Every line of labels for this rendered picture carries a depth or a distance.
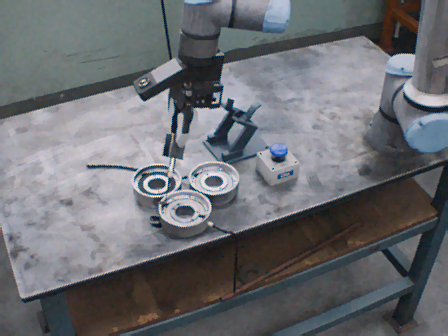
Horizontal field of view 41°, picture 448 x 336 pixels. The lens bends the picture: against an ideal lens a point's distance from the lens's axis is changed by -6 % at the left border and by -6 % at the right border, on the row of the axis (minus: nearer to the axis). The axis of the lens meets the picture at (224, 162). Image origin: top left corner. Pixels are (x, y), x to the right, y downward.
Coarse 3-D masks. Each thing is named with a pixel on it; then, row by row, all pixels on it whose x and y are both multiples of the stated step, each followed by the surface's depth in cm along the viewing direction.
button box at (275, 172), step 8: (264, 152) 140; (288, 152) 140; (256, 160) 141; (264, 160) 138; (272, 160) 138; (280, 160) 137; (288, 160) 138; (296, 160) 138; (256, 168) 142; (264, 168) 138; (272, 168) 135; (280, 168) 136; (288, 168) 137; (296, 168) 138; (264, 176) 139; (272, 176) 136; (280, 176) 137; (288, 176) 138; (296, 176) 139; (272, 184) 137
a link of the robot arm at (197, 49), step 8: (184, 40) 113; (192, 40) 113; (200, 40) 112; (208, 40) 113; (216, 40) 114; (184, 48) 114; (192, 48) 113; (200, 48) 113; (208, 48) 114; (216, 48) 116; (192, 56) 114; (200, 56) 114; (208, 56) 115
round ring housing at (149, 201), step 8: (144, 168) 136; (152, 168) 137; (160, 168) 137; (136, 176) 134; (152, 176) 135; (160, 176) 135; (176, 176) 135; (136, 184) 133; (144, 184) 133; (152, 184) 136; (160, 184) 136; (176, 184) 133; (136, 192) 130; (152, 192) 131; (160, 192) 132; (144, 200) 130; (152, 200) 129; (160, 200) 129
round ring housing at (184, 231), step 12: (180, 192) 130; (192, 192) 130; (168, 204) 129; (180, 204) 129; (192, 204) 129; (204, 204) 129; (192, 216) 126; (168, 228) 124; (180, 228) 123; (192, 228) 123; (204, 228) 125
